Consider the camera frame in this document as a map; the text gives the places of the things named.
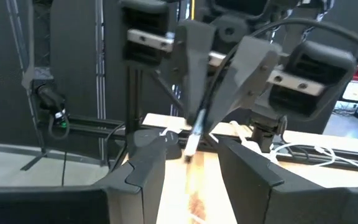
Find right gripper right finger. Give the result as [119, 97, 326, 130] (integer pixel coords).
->
[217, 136, 358, 224]

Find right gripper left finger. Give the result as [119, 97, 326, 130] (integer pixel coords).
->
[0, 138, 168, 224]

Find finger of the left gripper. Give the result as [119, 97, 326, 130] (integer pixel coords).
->
[119, 0, 216, 126]
[205, 35, 358, 133]

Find white braided USB cable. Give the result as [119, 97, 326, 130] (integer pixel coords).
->
[272, 142, 358, 175]

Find large black panel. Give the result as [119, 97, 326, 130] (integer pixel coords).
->
[0, 0, 180, 147]

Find white power strip cord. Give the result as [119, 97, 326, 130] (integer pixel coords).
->
[228, 120, 275, 158]

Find black plug with cable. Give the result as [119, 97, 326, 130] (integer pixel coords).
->
[34, 80, 71, 141]

